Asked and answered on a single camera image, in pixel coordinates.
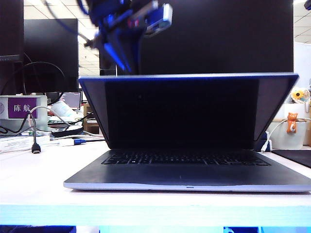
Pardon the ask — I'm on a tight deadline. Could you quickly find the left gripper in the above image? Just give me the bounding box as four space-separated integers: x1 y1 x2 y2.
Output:
84 0 149 75

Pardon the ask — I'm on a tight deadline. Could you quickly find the gray Dell laptop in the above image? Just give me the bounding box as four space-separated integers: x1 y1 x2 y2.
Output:
63 72 311 193

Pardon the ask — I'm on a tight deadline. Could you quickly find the small distant computer screen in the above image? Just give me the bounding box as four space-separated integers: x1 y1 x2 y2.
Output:
60 92 83 109

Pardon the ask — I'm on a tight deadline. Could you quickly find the brown wooden cabinet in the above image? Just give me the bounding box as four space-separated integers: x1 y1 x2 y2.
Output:
83 102 100 133

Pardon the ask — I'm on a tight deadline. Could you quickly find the large black monitor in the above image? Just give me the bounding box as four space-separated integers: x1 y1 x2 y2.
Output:
116 0 294 76

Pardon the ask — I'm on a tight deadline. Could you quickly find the purple name sign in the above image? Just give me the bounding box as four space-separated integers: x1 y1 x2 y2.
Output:
0 95 48 133

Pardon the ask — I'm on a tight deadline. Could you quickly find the black monitor with silver strip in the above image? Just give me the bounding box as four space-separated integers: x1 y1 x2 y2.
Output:
0 0 25 95

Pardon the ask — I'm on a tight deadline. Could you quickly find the stack of white papers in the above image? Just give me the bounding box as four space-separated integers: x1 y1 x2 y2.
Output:
0 134 51 154

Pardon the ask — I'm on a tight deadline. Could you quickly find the sunflower plush toy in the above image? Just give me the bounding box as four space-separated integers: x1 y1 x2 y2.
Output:
290 88 311 104

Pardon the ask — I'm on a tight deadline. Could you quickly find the orange cat figurine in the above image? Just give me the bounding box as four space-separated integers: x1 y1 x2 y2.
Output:
286 112 298 133

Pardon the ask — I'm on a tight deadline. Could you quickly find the white plastic bucket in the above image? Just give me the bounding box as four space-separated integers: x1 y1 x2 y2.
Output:
267 117 308 150

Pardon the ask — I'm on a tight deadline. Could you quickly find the black mouse pad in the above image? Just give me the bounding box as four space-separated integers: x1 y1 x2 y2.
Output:
271 150 311 175

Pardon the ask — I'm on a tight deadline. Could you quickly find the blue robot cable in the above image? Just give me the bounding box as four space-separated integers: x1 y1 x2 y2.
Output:
44 0 99 43

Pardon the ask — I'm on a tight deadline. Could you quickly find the black monitor with cables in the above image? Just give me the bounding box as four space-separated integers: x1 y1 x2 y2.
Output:
23 18 79 94

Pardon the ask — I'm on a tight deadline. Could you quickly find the white cable with adapter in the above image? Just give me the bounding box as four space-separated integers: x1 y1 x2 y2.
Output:
29 106 105 147

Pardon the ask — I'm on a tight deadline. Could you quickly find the black HDMI cable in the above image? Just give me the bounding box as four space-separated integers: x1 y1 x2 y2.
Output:
0 113 42 155

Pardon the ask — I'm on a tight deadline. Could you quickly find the white charging cable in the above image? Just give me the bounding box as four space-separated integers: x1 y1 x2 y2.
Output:
261 118 289 153

